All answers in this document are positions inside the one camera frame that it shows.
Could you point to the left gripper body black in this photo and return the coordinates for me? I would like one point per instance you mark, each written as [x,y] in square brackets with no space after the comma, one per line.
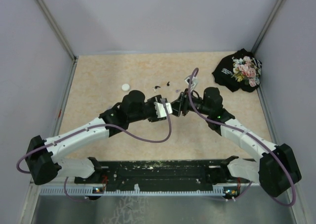
[148,110]

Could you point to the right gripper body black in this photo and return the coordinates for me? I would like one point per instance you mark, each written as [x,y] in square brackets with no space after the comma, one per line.
[185,103]

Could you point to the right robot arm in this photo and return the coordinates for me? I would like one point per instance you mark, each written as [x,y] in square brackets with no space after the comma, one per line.
[272,166]

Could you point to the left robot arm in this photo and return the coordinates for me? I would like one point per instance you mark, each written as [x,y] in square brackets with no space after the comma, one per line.
[47,159]

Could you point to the white earbud case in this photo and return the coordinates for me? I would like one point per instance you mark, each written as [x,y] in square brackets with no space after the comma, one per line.
[125,87]

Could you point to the black floral cloth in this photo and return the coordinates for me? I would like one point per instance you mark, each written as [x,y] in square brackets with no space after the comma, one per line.
[240,70]

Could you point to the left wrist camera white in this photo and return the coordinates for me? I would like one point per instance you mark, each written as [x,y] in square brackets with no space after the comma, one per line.
[162,109]

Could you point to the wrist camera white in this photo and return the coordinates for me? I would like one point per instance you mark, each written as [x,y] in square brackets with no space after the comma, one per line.
[192,83]
[162,109]

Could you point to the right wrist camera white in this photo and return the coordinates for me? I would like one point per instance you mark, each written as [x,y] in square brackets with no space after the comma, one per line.
[192,83]

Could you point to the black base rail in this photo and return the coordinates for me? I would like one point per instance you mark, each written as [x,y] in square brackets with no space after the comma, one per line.
[155,176]

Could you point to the aluminium frame post left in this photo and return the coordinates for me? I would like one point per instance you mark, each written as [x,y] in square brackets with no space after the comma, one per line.
[56,28]

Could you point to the aluminium frame post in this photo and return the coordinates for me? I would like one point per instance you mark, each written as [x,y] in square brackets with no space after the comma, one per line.
[56,28]
[277,6]

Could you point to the aluminium frame post right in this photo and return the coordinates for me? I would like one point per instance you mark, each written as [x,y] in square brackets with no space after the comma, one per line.
[277,6]

